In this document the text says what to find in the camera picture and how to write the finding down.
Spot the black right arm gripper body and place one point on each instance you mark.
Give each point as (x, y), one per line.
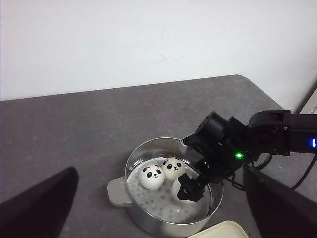
(221, 143)

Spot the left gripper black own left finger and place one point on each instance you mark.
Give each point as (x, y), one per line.
(41, 211)

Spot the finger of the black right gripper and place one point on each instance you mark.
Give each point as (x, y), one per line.
(187, 183)
(193, 196)

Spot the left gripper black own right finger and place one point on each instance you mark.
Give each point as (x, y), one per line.
(278, 211)

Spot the panda bun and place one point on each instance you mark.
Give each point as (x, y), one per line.
(173, 168)
(174, 191)
(151, 176)

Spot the stainless steel steamer pot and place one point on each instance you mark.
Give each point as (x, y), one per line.
(156, 211)

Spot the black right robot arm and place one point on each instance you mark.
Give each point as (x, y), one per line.
(275, 132)

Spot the cream plastic tray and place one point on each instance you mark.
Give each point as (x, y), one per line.
(225, 229)

